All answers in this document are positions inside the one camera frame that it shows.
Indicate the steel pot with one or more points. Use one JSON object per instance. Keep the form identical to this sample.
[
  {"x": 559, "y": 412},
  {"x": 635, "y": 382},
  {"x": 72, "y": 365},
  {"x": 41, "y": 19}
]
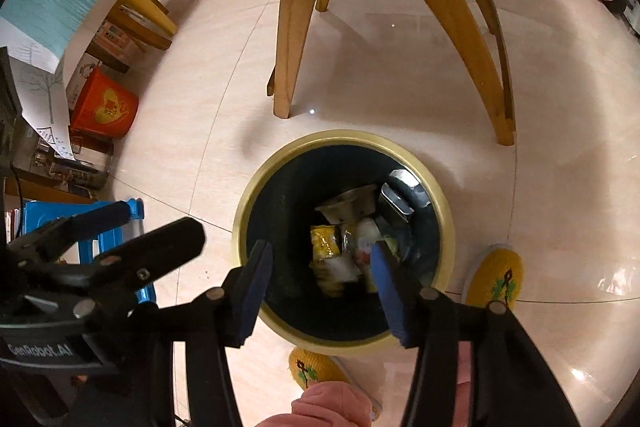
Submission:
[{"x": 80, "y": 167}]

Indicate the wooden dining table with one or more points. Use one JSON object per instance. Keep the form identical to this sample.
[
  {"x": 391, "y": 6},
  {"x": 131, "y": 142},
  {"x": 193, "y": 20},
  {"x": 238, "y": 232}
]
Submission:
[{"x": 300, "y": 7}]

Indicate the mustard yellow packet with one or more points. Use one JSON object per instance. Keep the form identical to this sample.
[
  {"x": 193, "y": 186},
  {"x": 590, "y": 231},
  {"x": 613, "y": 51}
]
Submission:
[{"x": 325, "y": 252}]

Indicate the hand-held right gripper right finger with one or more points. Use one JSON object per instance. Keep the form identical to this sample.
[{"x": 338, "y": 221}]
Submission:
[{"x": 395, "y": 297}]

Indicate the red plastic bucket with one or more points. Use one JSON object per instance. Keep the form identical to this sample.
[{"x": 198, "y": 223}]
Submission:
[{"x": 105, "y": 104}]

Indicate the yellow rimmed dark waste bin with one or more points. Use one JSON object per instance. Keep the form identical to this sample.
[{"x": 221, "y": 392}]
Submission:
[{"x": 280, "y": 207}]

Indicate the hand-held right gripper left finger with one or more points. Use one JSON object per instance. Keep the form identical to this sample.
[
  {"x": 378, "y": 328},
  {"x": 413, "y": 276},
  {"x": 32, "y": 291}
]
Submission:
[{"x": 255, "y": 292}]

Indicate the blue plastic stool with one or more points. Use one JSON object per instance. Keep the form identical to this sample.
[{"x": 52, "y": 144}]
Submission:
[{"x": 135, "y": 212}]

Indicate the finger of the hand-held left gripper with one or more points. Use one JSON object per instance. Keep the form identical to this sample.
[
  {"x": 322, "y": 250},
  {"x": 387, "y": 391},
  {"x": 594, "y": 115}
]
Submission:
[
  {"x": 165, "y": 242},
  {"x": 95, "y": 219}
]

